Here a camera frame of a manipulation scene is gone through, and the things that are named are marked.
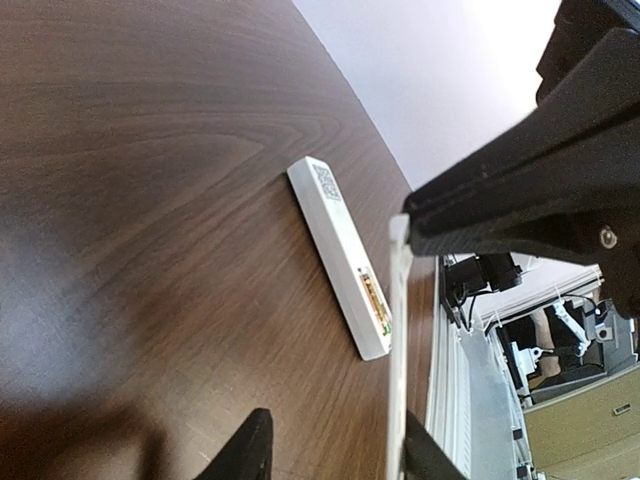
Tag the white battery cover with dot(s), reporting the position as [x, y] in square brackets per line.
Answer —
[401, 258]

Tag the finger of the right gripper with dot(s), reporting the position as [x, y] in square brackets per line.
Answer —
[562, 184]

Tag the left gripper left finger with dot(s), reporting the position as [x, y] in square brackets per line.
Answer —
[248, 454]

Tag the background tan cabinet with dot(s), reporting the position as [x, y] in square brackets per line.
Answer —
[590, 433]

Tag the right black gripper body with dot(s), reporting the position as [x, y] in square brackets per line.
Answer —
[578, 26]

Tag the white remote control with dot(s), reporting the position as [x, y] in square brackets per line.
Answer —
[341, 250]

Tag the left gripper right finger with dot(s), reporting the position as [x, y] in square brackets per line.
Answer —
[423, 457]

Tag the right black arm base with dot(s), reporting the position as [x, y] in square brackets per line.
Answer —
[476, 276]

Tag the copper AA battery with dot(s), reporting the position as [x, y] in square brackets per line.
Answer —
[377, 301]

